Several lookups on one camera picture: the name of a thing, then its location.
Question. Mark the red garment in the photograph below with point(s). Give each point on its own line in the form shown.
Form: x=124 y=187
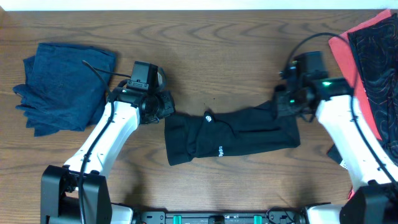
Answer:
x=346 y=62

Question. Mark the folded navy blue garment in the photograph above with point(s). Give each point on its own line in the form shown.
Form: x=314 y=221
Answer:
x=64 y=87

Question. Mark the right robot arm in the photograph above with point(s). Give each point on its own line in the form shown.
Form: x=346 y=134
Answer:
x=331 y=101

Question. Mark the black patterned garment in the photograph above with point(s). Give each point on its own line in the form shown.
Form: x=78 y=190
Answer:
x=375 y=53

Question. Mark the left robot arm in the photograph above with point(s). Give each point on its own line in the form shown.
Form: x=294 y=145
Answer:
x=77 y=192

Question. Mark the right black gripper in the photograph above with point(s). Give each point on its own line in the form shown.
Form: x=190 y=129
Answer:
x=282 y=111

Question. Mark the black mounting rail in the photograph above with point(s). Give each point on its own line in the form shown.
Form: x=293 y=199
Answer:
x=271 y=216

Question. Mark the black t-shirt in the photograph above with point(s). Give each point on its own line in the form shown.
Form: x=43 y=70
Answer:
x=249 y=131

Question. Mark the black garment with logo tag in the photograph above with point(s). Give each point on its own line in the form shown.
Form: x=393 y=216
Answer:
x=333 y=154

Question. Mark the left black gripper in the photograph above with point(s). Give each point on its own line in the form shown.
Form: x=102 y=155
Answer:
x=167 y=97

